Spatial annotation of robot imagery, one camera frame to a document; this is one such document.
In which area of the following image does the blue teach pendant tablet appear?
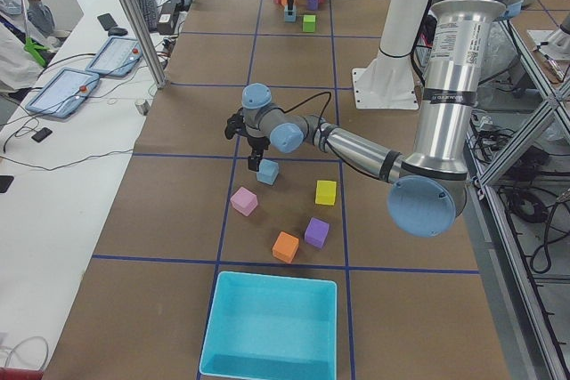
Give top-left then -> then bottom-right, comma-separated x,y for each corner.
85,36 -> 142,77
25,68 -> 100,118

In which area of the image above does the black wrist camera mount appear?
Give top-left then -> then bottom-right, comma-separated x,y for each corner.
224,109 -> 248,140

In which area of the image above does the light blue foam block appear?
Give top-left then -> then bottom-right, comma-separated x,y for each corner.
256,158 -> 280,185
284,6 -> 297,22

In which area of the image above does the black keyboard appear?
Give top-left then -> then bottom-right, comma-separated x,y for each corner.
136,0 -> 159,32

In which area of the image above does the black smartphone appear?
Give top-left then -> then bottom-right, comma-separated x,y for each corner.
97,13 -> 117,31

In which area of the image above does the cyan plastic bin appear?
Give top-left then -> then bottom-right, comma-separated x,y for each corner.
199,271 -> 338,379

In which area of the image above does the green foam block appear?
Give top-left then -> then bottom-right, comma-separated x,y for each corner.
302,14 -> 317,33

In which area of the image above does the black computer mouse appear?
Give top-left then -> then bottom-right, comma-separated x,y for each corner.
108,27 -> 128,36

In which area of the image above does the yellow foam block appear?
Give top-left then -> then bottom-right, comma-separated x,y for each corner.
314,180 -> 338,206

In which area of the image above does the purple foam block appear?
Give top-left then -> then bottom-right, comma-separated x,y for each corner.
306,0 -> 319,11
304,217 -> 330,249

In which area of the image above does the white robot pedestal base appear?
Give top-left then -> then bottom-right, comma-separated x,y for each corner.
353,0 -> 428,110

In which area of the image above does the pink foam block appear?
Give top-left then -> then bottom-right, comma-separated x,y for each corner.
230,187 -> 258,216

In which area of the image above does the aluminium frame post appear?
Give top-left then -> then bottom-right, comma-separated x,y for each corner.
119,0 -> 167,90

